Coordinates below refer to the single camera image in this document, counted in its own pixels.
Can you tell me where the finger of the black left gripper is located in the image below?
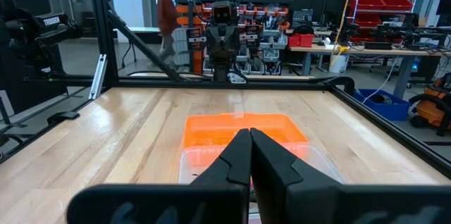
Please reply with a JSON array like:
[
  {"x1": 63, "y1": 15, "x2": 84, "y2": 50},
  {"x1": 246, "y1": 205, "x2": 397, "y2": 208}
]
[
  {"x1": 214, "y1": 40, "x2": 224, "y2": 64},
  {"x1": 223, "y1": 40, "x2": 234, "y2": 64}
]

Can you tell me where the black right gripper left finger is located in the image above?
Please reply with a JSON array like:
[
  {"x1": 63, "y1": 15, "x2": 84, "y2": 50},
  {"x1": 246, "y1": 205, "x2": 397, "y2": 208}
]
[{"x1": 66, "y1": 127, "x2": 252, "y2": 224}]

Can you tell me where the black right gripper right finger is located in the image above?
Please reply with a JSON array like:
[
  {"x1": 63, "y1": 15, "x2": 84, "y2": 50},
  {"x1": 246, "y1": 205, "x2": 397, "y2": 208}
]
[{"x1": 250, "y1": 127, "x2": 451, "y2": 224}]

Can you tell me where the clear plastic supply box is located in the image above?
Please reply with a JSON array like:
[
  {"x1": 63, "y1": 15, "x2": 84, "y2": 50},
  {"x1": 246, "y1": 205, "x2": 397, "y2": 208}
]
[{"x1": 177, "y1": 143, "x2": 349, "y2": 186}]

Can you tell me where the white drawer unit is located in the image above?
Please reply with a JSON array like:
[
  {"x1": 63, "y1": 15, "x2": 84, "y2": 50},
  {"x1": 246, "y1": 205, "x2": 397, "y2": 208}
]
[{"x1": 171, "y1": 26, "x2": 194, "y2": 67}]

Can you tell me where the parts rack with orange bins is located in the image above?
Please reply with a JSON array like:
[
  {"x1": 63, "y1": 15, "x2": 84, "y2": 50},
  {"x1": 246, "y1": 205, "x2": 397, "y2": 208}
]
[{"x1": 173, "y1": 0, "x2": 296, "y2": 76}]

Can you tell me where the person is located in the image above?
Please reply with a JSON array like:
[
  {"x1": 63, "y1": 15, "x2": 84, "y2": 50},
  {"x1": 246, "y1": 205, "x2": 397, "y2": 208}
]
[{"x1": 156, "y1": 0, "x2": 181, "y2": 62}]

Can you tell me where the white folding table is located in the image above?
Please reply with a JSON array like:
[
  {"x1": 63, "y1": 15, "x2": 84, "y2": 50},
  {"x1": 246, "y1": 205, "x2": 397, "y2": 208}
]
[{"x1": 121, "y1": 25, "x2": 163, "y2": 69}]

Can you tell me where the white bucket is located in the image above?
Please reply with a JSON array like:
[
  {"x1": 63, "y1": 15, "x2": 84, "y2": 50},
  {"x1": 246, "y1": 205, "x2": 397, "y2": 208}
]
[{"x1": 328, "y1": 53, "x2": 350, "y2": 74}]

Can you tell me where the blue plastic tote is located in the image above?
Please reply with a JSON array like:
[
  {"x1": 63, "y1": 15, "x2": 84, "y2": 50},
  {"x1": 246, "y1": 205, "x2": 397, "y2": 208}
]
[{"x1": 352, "y1": 88, "x2": 412, "y2": 122}]

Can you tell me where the long wooden workbench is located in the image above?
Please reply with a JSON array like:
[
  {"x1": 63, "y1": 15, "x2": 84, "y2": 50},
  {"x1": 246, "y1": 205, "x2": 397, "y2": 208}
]
[{"x1": 288, "y1": 44, "x2": 447, "y2": 101}]

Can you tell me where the white rack with red bins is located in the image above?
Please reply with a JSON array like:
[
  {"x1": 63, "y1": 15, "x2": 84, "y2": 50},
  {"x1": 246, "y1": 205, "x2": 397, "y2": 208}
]
[{"x1": 346, "y1": 0, "x2": 421, "y2": 44}]

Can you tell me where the black lab equipment cluster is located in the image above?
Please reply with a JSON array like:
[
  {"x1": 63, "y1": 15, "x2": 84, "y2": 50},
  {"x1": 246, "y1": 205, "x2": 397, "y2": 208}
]
[{"x1": 337, "y1": 22, "x2": 426, "y2": 51}]

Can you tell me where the orange shop vacuum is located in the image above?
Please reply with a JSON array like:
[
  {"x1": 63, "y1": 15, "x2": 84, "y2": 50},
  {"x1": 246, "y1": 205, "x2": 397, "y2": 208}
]
[{"x1": 407, "y1": 75, "x2": 451, "y2": 137}]

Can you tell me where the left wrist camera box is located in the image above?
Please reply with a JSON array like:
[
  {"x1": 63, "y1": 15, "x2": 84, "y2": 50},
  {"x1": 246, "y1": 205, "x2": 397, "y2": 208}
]
[{"x1": 211, "y1": 1, "x2": 234, "y2": 25}]

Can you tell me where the black aluminium table frame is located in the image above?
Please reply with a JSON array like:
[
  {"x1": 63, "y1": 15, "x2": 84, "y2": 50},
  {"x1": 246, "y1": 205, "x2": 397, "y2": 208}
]
[{"x1": 0, "y1": 0, "x2": 451, "y2": 163}]

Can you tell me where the black curved corner bracket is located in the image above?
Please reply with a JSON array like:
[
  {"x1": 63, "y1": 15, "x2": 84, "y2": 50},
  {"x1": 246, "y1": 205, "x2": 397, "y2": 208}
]
[{"x1": 324, "y1": 75, "x2": 357, "y2": 97}]

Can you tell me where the silver angle bracket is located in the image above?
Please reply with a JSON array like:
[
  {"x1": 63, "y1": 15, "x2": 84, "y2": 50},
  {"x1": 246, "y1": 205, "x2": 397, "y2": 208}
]
[{"x1": 88, "y1": 54, "x2": 108, "y2": 101}]

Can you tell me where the yellow hanging cord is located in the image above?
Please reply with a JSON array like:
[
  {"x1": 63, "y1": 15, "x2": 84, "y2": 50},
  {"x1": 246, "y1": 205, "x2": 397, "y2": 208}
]
[{"x1": 332, "y1": 0, "x2": 359, "y2": 67}]

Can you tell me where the white cable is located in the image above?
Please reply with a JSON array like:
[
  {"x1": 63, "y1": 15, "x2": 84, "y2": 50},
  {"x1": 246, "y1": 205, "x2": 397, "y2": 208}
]
[{"x1": 362, "y1": 58, "x2": 400, "y2": 105}]

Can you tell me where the black frame foot bracket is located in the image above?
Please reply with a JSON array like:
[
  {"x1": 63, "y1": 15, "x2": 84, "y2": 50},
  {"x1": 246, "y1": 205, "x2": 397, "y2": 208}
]
[{"x1": 47, "y1": 111, "x2": 81, "y2": 125}]

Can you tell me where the dark wall screen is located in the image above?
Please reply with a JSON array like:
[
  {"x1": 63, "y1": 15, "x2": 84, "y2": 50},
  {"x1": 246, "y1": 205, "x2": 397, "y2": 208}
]
[{"x1": 435, "y1": 0, "x2": 451, "y2": 17}]

